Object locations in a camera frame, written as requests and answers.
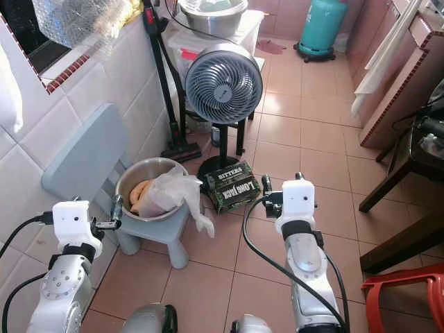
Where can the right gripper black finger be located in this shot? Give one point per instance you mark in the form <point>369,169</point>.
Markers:
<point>299,177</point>
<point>266,186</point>

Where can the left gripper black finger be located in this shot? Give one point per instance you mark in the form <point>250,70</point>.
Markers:
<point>116,208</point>

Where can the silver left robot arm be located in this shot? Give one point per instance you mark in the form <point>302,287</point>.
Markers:
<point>61,295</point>

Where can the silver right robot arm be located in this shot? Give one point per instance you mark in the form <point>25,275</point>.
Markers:
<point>309,267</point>

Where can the orange pink food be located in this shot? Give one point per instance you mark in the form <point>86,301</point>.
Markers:
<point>142,198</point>

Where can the green Long Jack carton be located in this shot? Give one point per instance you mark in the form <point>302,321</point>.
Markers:
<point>232,189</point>

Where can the steel bowl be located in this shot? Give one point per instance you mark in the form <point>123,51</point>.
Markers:
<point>139,168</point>

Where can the small light blue plastic chair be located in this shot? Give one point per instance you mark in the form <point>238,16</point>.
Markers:
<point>80,156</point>

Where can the white plastic bag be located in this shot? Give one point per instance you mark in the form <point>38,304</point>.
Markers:
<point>180,191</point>

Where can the silver left robot leg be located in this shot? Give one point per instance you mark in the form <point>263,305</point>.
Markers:
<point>149,320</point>

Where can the silver robot leg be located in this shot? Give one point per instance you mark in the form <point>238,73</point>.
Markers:
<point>149,320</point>
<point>255,325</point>

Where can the dark wooden table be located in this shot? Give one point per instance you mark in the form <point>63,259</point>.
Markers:
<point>406,177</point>

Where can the grey round standing fan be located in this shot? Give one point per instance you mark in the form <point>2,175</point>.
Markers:
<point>223,83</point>

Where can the dark wooden bench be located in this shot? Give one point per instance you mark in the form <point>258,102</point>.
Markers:
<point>406,244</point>

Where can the silver right robot leg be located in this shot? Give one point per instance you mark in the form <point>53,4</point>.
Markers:
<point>255,325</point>

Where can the reddish brown kitchen cabinet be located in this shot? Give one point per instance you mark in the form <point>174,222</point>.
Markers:
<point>399,97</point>

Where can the red floor cloth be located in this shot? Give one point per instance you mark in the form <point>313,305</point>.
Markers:
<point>270,47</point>

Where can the black red stick vacuum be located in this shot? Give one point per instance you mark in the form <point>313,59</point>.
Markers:
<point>164,83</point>

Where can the red plastic stool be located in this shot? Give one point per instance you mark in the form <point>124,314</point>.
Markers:
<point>402,277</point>

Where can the teal gas cylinder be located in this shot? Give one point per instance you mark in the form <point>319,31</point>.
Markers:
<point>320,28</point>

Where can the long white board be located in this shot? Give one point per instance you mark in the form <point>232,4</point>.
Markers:
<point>388,55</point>

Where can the white plastic storage box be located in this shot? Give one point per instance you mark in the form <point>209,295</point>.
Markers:
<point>175,62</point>

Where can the large steel basin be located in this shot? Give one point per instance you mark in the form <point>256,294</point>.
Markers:
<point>213,19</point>

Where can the clear bubble wrap bundle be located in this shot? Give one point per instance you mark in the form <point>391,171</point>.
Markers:
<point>76,19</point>

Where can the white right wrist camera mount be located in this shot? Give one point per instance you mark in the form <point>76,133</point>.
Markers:
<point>297,201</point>

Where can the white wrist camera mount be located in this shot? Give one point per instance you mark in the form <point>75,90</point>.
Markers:
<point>71,220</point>
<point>297,201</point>

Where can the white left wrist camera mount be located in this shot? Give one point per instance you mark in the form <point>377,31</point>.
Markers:
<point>71,220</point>

